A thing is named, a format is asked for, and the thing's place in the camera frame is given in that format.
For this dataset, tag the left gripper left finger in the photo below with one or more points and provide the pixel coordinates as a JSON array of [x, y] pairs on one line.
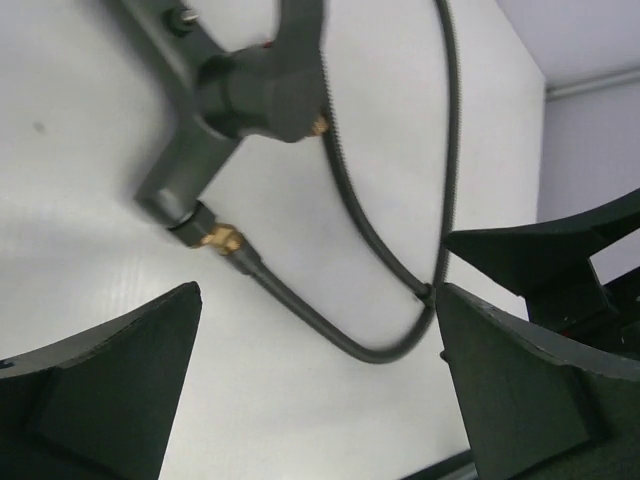
[[100, 404]]

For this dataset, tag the dark grey faucet mixer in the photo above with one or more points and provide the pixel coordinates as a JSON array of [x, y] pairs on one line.
[[275, 90]]

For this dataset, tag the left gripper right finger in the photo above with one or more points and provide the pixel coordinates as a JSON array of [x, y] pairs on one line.
[[535, 404]]

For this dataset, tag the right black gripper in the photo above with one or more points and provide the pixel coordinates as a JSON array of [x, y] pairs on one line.
[[548, 264]]

